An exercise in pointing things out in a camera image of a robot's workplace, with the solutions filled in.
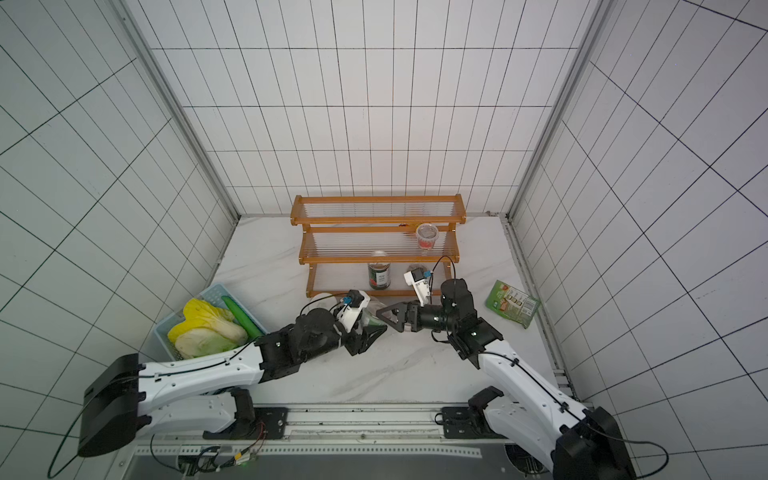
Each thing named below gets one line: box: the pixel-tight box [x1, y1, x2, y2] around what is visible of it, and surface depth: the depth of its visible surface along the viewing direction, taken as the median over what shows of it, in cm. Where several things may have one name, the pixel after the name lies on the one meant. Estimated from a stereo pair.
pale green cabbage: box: [175, 328, 238, 358], surface depth 78 cm
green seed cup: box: [360, 308, 387, 327], surface depth 70 cm
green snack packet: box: [485, 280, 541, 329], surface depth 96 cm
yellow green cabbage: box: [168, 298, 248, 343], surface depth 85 cm
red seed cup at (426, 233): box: [416, 222, 439, 250], surface depth 89 cm
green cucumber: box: [221, 295, 264, 340], surface depth 89 cm
